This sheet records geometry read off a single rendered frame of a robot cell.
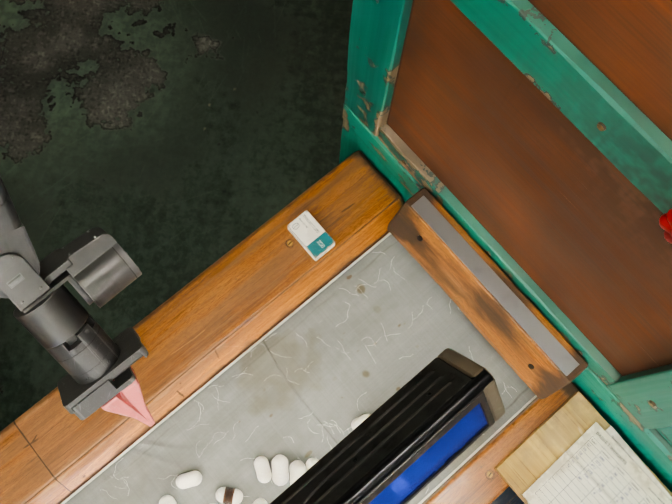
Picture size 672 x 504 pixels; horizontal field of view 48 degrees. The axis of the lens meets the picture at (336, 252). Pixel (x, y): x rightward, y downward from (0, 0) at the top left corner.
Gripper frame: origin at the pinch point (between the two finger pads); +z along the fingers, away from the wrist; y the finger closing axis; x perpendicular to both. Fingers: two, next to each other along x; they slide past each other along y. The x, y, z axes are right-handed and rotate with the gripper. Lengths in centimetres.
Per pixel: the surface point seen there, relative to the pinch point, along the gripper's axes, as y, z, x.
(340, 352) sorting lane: 23.5, 13.5, 4.8
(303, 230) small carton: 29.7, -1.4, 11.0
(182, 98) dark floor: 42, -2, 113
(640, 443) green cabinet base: 45, 36, -21
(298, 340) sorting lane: 20.1, 9.7, 7.9
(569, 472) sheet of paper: 36, 34, -18
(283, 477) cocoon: 7.5, 18.2, -1.7
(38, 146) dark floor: 7, -11, 121
